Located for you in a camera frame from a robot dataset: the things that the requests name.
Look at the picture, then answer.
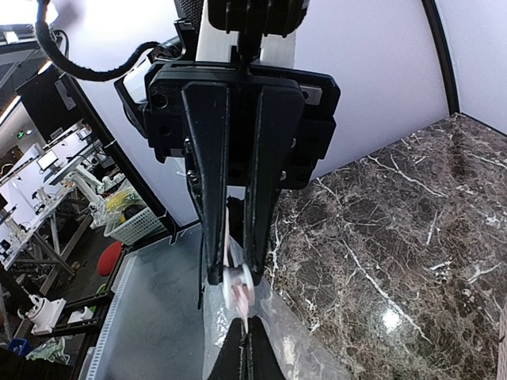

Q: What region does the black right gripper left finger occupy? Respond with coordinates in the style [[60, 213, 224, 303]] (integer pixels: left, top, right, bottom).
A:
[[207, 318, 247, 380]]

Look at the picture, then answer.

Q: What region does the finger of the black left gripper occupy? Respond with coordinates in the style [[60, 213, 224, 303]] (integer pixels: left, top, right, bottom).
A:
[[244, 86, 305, 282], [181, 82, 230, 285]]

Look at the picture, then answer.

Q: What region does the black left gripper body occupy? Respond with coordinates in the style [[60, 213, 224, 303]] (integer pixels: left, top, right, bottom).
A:
[[113, 61, 341, 191]]

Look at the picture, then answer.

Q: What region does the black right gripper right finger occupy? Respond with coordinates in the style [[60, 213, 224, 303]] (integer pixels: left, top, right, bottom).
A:
[[246, 317, 285, 380]]

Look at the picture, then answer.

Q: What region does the clear zip top bag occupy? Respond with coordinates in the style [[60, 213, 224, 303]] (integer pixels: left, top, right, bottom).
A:
[[200, 197, 352, 380]]

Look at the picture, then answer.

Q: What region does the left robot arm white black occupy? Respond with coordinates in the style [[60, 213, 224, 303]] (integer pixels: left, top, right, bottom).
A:
[[115, 1, 341, 285]]

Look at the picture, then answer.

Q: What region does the white lab basket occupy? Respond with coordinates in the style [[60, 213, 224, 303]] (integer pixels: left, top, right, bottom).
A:
[[104, 207, 163, 245]]

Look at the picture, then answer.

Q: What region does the red round stool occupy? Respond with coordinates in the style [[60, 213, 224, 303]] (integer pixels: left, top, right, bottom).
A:
[[97, 241, 123, 277]]

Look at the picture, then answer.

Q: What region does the white slotted cable duct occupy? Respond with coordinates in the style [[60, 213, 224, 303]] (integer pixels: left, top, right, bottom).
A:
[[78, 257, 136, 379]]

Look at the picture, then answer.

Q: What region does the right black frame post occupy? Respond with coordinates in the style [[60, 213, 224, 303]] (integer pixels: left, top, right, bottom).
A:
[[421, 0, 460, 115]]

